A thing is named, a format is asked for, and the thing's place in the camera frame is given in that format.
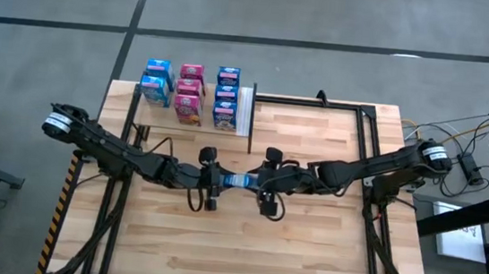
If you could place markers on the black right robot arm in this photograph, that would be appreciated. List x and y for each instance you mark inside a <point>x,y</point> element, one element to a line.
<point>358,170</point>

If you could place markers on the black aluminium table frame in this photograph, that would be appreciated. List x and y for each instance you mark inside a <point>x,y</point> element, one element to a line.
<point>311,102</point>

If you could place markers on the black power adapter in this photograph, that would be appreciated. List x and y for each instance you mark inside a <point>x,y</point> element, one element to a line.
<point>471,170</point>

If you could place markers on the Rice Krispies cereal box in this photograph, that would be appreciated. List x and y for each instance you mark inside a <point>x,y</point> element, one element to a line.
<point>236,180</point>
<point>155,91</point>
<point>159,68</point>

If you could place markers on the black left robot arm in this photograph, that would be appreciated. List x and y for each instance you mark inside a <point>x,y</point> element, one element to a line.
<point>104,143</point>

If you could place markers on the white board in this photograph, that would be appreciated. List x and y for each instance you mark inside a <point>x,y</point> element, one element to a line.
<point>459,241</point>

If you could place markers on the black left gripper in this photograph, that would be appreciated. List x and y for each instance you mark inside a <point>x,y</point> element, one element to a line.
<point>209,181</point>

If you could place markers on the wooden shelf with black frame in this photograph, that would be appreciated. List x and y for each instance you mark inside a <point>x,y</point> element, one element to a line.
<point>161,117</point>

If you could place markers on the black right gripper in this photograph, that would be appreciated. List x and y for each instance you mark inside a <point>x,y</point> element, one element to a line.
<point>274,182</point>

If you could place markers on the yellow black hazard tape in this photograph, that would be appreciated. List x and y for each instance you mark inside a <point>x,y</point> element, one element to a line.
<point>58,213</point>

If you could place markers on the black beam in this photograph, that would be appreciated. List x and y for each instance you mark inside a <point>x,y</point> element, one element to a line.
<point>466,218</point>

